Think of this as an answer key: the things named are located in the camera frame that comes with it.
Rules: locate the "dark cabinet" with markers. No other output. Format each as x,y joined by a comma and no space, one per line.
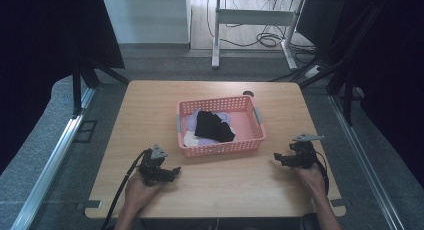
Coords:
316,21

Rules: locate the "black floor plate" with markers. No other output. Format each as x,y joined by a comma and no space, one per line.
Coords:
86,131

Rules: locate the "dark table grommet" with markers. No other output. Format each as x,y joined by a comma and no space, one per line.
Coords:
248,93

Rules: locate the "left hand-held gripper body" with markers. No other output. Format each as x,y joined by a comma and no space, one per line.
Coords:
151,165

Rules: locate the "pink plastic basket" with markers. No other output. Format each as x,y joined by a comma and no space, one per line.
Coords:
253,123

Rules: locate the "white desk frame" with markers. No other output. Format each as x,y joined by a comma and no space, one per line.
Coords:
253,17

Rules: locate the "aluminium floor rail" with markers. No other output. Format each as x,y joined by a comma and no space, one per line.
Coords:
363,163
50,170

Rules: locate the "white cloth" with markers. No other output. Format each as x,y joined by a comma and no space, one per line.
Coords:
190,140

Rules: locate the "person's right hand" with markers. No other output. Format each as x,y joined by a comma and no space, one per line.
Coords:
311,181

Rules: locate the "lavender cloth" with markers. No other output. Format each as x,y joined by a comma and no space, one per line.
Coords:
191,121

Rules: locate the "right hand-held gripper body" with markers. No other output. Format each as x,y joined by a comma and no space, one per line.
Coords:
303,153

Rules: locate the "black metal stand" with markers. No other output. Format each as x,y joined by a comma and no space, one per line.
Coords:
77,90
348,70

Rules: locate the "person's left hand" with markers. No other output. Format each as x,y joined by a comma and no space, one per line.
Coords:
140,193

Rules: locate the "black curtain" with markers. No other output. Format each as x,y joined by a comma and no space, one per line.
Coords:
40,56
393,73

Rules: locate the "black cloth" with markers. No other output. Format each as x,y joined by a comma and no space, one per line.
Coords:
211,126

